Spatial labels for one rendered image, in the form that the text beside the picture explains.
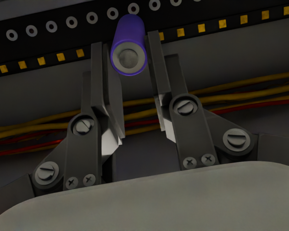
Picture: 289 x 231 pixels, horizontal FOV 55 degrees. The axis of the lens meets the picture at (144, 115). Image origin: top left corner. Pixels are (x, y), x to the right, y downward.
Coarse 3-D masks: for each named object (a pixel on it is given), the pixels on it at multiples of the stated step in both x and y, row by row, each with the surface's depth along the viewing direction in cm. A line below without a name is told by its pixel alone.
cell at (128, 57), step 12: (120, 24) 16; (132, 24) 15; (120, 36) 13; (132, 36) 13; (120, 48) 13; (132, 48) 13; (144, 48) 13; (120, 60) 13; (132, 60) 13; (144, 60) 13; (120, 72) 13; (132, 72) 14
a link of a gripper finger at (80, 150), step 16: (80, 128) 11; (96, 128) 10; (80, 144) 10; (96, 144) 10; (80, 160) 10; (96, 160) 10; (112, 160) 12; (64, 176) 10; (80, 176) 9; (96, 176) 9; (112, 176) 12
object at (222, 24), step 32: (96, 0) 26; (128, 0) 26; (160, 0) 26; (192, 0) 26; (224, 0) 26; (256, 0) 26; (288, 0) 26; (0, 32) 27; (64, 32) 28; (96, 32) 28; (160, 32) 27; (192, 32) 27; (0, 64) 29; (32, 64) 29
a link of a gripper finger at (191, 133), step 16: (176, 96) 11; (192, 96) 11; (176, 112) 10; (192, 112) 10; (176, 128) 10; (192, 128) 10; (208, 128) 10; (176, 144) 10; (192, 144) 9; (208, 144) 9; (192, 160) 9; (208, 160) 9
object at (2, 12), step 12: (12, 0) 26; (24, 0) 26; (36, 0) 26; (48, 0) 26; (60, 0) 26; (72, 0) 26; (84, 0) 26; (0, 12) 26; (12, 12) 26; (24, 12) 26; (36, 12) 26
